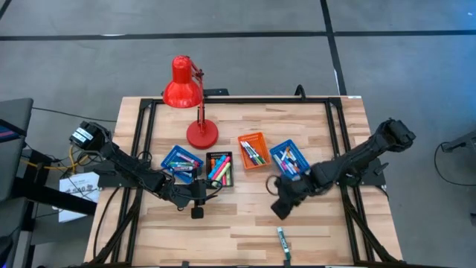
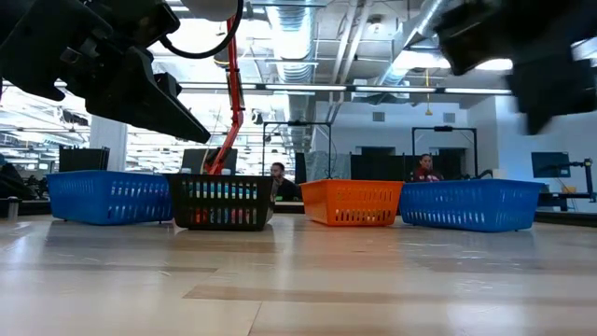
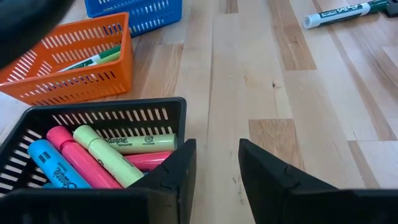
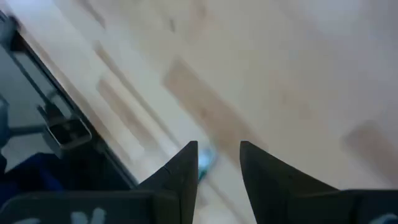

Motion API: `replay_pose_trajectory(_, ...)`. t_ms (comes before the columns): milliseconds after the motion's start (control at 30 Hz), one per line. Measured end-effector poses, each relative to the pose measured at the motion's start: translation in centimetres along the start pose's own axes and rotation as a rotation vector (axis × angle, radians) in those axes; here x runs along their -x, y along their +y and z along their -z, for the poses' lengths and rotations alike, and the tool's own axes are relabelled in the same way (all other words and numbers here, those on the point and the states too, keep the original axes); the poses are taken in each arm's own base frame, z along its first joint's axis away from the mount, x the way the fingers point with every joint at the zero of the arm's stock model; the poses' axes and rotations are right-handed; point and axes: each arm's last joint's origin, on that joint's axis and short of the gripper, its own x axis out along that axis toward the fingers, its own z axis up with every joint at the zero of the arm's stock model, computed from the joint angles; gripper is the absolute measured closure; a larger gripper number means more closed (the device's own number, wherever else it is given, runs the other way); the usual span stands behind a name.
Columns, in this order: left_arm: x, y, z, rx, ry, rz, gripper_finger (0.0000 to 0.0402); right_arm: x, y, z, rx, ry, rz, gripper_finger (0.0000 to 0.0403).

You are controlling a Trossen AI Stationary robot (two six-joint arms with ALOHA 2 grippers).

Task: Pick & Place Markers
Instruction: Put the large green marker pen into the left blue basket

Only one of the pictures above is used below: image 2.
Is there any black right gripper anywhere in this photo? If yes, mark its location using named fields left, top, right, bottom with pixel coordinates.
left=434, top=0, right=597, bottom=136

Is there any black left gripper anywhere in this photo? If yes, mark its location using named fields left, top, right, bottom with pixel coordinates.
left=60, top=0, right=212, bottom=145

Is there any ceiling light strip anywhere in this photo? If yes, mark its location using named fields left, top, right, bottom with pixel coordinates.
left=354, top=86, right=437, bottom=93
left=178, top=82, right=257, bottom=91
left=264, top=84, right=347, bottom=91
left=442, top=87, right=513, bottom=95

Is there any black panel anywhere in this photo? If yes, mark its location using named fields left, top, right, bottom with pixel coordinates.
left=58, top=145, right=111, bottom=173

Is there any blue plastic basket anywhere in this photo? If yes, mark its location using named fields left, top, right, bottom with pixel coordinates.
left=46, top=170, right=174, bottom=226
left=399, top=178, right=545, bottom=233

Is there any black plastic basket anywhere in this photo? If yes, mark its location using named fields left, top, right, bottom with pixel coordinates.
left=165, top=173, right=280, bottom=232

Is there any person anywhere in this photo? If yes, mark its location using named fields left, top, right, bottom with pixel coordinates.
left=269, top=161, right=302, bottom=203
left=412, top=153, right=444, bottom=183

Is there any orange plastic basket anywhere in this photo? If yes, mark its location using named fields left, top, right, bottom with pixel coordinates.
left=299, top=179, right=405, bottom=228

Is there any dark wall monitor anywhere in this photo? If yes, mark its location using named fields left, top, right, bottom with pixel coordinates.
left=531, top=151, right=572, bottom=179

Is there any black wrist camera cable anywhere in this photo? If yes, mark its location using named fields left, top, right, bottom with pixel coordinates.
left=160, top=0, right=244, bottom=61

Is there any black camera rig frame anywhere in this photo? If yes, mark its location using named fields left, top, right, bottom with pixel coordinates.
left=261, top=119, right=333, bottom=181
left=411, top=124, right=479, bottom=178

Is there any yellow hanging cord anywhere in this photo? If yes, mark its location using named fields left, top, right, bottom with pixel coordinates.
left=423, top=69, right=433, bottom=117

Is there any silver ventilation duct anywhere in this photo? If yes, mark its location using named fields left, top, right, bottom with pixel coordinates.
left=265, top=0, right=323, bottom=85
left=372, top=0, right=449, bottom=88

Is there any black partition wall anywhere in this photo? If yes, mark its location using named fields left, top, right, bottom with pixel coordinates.
left=349, top=147, right=467, bottom=182

